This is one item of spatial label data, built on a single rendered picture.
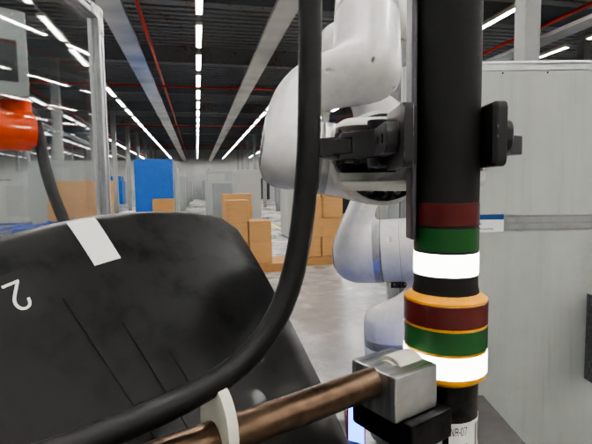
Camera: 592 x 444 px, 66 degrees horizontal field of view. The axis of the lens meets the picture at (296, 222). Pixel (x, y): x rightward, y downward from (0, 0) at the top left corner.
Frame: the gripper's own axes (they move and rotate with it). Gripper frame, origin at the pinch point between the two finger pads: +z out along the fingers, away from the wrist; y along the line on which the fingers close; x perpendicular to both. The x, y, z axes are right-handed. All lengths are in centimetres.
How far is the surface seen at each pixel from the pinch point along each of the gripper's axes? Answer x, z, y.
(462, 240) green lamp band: -5.3, 1.8, -0.4
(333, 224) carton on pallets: -70, -814, -68
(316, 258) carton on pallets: -130, -793, -35
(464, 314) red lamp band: -8.9, 2.3, -0.4
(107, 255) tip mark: -6.2, -1.0, 18.4
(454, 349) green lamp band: -10.7, 2.2, 0.1
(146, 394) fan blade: -12.2, 3.2, 15.1
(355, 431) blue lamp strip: -35.3, -34.5, 0.0
